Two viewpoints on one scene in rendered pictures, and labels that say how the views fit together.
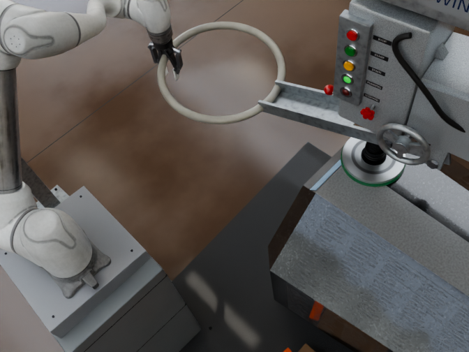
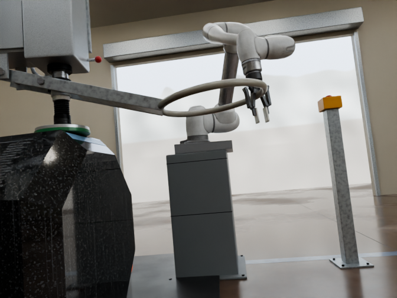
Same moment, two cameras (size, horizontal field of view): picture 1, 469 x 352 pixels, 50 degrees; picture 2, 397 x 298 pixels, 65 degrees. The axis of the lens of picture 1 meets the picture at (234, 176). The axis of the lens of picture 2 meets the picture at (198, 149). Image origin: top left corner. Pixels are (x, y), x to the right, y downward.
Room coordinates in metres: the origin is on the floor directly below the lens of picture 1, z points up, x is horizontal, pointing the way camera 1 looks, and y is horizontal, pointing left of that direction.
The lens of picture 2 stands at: (2.16, -1.12, 0.64)
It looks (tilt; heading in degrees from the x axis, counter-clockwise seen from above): 5 degrees up; 130
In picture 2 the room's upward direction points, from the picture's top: 5 degrees counter-clockwise
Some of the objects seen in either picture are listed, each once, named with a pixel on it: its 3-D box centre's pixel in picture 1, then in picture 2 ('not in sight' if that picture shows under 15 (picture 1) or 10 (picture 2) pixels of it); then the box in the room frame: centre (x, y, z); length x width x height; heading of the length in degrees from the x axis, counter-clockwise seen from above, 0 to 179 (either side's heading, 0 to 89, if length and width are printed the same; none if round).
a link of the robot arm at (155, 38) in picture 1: (160, 30); (251, 68); (1.46, 0.15, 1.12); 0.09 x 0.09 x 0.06
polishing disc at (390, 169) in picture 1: (373, 156); (62, 130); (0.88, -0.48, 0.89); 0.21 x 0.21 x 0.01
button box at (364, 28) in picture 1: (352, 61); (81, 23); (0.86, -0.35, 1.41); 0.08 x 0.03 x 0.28; 43
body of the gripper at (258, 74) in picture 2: (163, 44); (254, 83); (1.47, 0.16, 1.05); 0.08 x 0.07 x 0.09; 59
